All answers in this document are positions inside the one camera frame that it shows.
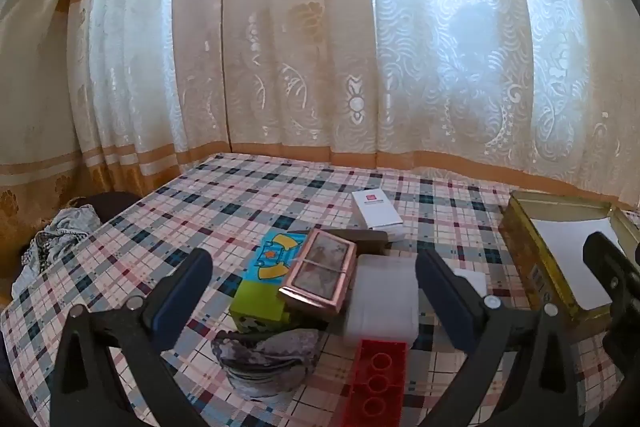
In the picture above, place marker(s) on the rose gold framed box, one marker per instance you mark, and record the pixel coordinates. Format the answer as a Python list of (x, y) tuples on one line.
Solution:
[(320, 272)]

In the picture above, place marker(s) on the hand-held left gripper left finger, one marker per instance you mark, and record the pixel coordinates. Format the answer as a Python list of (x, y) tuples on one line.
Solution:
[(180, 297)]

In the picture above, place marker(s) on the blue toy brick yellow print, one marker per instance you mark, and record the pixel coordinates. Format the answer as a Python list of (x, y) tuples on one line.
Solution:
[(272, 257)]

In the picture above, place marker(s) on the dark brown wooden bar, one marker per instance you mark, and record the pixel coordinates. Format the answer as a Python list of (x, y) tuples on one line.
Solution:
[(372, 239)]

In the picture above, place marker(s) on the white carton box red mark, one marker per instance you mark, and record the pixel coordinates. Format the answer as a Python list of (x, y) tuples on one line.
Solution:
[(375, 212)]

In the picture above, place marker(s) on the red building brick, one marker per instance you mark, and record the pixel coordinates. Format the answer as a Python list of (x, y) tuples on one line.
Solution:
[(380, 382)]

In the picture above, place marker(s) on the cream lace curtain orange band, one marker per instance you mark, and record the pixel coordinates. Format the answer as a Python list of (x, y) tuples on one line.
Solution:
[(400, 32), (125, 57)]

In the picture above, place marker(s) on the gold tin box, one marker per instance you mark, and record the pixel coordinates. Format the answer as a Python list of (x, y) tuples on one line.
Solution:
[(520, 227)]

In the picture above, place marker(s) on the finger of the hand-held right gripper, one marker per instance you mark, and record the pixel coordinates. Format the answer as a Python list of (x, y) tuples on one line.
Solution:
[(612, 267)]

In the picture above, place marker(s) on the small white card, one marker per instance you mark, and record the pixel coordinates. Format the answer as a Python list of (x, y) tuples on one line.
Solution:
[(472, 279)]

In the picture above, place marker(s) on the translucent white plastic box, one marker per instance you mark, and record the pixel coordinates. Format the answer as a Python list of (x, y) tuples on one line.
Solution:
[(385, 302)]

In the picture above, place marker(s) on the plaid tablecloth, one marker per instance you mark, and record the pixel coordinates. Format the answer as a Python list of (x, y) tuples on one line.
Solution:
[(200, 207)]

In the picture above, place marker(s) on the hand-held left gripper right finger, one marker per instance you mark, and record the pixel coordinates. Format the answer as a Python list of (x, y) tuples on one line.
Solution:
[(450, 302)]

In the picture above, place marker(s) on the green toy brick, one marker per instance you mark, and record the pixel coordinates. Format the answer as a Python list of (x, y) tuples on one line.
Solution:
[(255, 302)]

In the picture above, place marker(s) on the crumpled grey patterned cloth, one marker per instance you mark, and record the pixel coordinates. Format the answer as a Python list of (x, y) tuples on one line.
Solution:
[(55, 237)]

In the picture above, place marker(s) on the grey cloth pouch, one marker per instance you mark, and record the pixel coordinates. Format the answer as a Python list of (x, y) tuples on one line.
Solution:
[(265, 357)]

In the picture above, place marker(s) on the dark brown chair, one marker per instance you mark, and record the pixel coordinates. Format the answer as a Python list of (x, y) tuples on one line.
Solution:
[(115, 204)]

